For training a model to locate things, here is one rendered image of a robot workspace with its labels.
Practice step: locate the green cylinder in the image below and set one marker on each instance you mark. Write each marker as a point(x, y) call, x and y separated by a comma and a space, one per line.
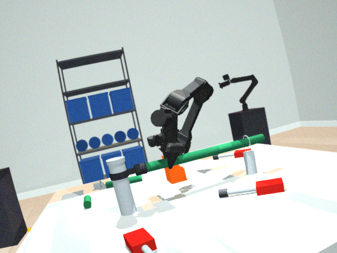
point(192, 156)
point(87, 201)
point(132, 179)

